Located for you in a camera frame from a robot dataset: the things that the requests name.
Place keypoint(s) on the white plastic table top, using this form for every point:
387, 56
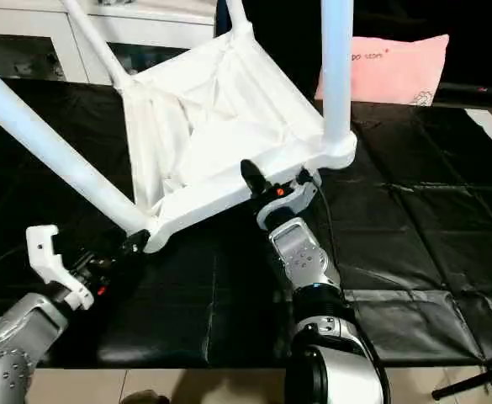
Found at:
220, 126

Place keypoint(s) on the white plastic table leg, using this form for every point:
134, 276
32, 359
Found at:
338, 76
237, 13
94, 42
52, 143

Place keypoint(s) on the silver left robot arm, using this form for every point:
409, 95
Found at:
14, 345

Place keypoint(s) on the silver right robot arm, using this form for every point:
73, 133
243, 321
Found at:
313, 286

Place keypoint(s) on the black work mat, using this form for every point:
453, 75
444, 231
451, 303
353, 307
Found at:
414, 236

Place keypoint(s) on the pink pillow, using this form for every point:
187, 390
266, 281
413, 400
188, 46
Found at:
388, 71

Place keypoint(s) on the dark robot foot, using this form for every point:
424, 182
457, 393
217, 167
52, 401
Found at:
145, 398

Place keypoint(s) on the black furniture with yellow label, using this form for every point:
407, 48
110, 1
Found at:
288, 42

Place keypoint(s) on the dark low tv bench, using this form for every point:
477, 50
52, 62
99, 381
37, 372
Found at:
481, 94

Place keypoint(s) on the white cabinet with glass doors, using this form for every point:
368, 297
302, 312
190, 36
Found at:
77, 38

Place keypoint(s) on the black tripod stand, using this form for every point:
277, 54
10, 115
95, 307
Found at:
477, 383

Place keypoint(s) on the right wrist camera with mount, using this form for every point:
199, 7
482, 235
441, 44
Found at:
292, 206

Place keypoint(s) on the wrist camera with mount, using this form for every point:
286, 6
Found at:
292, 206
52, 265

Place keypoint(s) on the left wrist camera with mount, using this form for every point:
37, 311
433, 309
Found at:
52, 265

